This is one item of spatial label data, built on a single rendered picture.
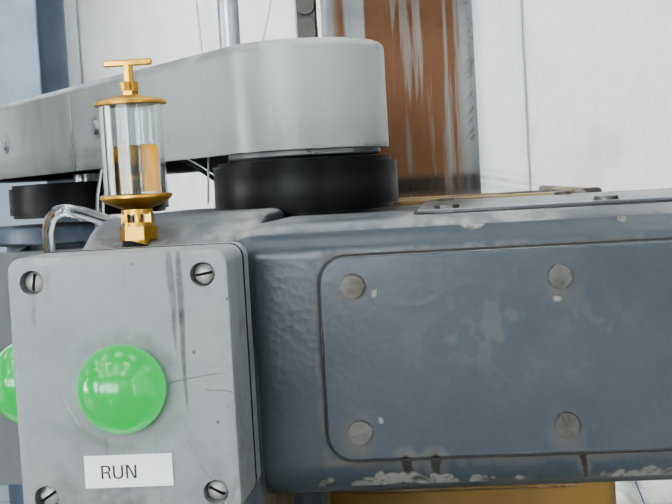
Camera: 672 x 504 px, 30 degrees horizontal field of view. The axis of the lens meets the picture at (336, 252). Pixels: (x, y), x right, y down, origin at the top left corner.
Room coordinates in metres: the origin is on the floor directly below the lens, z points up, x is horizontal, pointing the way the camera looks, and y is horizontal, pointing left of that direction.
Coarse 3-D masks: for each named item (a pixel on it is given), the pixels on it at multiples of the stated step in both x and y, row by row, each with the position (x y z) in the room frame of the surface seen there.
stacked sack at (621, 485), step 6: (618, 486) 3.35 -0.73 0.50; (624, 486) 3.35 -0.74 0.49; (630, 486) 3.45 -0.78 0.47; (636, 486) 3.56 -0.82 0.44; (642, 486) 3.56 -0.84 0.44; (618, 492) 3.29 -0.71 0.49; (624, 492) 3.30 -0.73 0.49; (630, 492) 3.34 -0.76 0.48; (636, 492) 3.48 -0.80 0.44; (642, 492) 3.49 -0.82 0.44; (618, 498) 3.29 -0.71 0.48; (624, 498) 3.28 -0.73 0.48; (630, 498) 3.29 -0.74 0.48; (636, 498) 3.37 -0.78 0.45; (642, 498) 3.42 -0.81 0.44
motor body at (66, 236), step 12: (0, 228) 0.92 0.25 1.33; (12, 228) 0.91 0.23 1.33; (24, 228) 0.90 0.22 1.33; (36, 228) 0.90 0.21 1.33; (60, 228) 0.89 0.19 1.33; (72, 228) 0.89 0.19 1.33; (84, 228) 0.89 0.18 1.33; (0, 240) 0.92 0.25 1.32; (12, 240) 0.91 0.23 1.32; (24, 240) 0.90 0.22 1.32; (36, 240) 0.90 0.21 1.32; (60, 240) 0.89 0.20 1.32; (72, 240) 0.89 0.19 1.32; (84, 240) 0.89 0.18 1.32; (12, 492) 0.93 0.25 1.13
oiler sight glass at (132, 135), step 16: (112, 112) 0.49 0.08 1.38; (128, 112) 0.49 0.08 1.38; (144, 112) 0.49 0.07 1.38; (160, 112) 0.50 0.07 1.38; (112, 128) 0.49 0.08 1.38; (128, 128) 0.49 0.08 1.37; (144, 128) 0.49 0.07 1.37; (160, 128) 0.50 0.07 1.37; (112, 144) 0.49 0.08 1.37; (128, 144) 0.49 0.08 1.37; (144, 144) 0.49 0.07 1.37; (160, 144) 0.50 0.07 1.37; (112, 160) 0.49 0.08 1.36; (128, 160) 0.49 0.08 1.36; (144, 160) 0.49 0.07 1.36; (160, 160) 0.50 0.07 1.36; (112, 176) 0.49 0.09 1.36; (128, 176) 0.49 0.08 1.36; (144, 176) 0.49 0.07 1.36; (160, 176) 0.50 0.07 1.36; (112, 192) 0.49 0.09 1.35; (128, 192) 0.49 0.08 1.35; (144, 192) 0.49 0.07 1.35; (160, 192) 0.51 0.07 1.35
